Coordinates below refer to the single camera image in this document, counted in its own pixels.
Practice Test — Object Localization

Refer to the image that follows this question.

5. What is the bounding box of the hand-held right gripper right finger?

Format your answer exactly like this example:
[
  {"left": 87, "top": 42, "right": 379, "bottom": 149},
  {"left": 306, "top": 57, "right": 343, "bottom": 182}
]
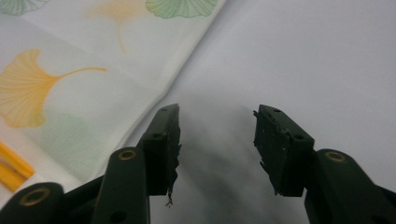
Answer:
[{"left": 253, "top": 105, "right": 396, "bottom": 224}]

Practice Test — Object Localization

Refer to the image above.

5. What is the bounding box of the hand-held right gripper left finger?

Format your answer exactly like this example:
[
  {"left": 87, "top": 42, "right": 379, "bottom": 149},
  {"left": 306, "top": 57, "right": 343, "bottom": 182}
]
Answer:
[{"left": 92, "top": 104, "right": 182, "bottom": 224}]

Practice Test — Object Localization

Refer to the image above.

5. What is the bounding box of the white leaf-print mesh laundry bag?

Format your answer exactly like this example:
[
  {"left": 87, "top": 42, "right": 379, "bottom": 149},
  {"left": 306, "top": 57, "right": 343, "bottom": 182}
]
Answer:
[{"left": 0, "top": 0, "right": 227, "bottom": 202}]

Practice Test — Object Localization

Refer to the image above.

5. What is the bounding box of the white table mat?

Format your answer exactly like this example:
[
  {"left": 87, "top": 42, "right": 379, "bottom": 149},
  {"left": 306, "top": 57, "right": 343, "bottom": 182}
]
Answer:
[{"left": 124, "top": 0, "right": 396, "bottom": 224}]

